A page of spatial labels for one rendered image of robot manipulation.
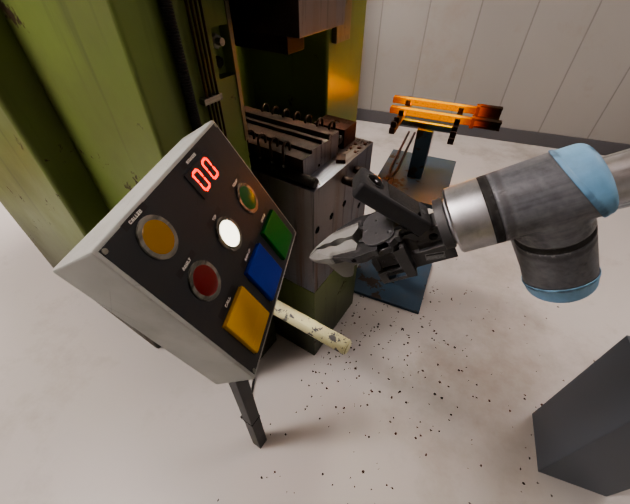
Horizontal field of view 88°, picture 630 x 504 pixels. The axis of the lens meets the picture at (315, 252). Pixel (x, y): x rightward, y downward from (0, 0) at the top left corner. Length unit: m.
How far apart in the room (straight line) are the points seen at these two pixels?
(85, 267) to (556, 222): 0.52
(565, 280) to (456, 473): 1.13
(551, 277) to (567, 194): 0.13
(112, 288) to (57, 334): 1.69
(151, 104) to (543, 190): 0.67
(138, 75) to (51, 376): 1.52
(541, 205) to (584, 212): 0.04
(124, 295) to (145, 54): 0.47
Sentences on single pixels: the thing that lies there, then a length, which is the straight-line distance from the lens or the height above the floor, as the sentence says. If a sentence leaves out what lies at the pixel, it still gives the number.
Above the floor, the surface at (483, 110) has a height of 0.94.
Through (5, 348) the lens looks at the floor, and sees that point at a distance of 2.22.
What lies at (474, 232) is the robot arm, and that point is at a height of 1.17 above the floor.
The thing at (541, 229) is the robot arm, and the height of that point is 1.18.
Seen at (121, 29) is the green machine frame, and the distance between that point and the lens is 0.74.
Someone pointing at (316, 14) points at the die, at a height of 1.31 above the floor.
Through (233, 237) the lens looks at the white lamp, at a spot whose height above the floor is 1.08.
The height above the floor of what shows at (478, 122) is 0.94.
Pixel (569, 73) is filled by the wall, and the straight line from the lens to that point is 3.74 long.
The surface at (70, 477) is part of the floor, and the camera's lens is 1.71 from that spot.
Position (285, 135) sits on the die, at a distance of 1.07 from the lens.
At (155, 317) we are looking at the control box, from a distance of 0.45.
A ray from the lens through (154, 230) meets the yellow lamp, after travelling 0.44.
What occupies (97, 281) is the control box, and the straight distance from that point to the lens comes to 0.44.
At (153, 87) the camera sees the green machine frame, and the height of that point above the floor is 1.22.
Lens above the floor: 1.43
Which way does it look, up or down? 44 degrees down
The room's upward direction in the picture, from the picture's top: straight up
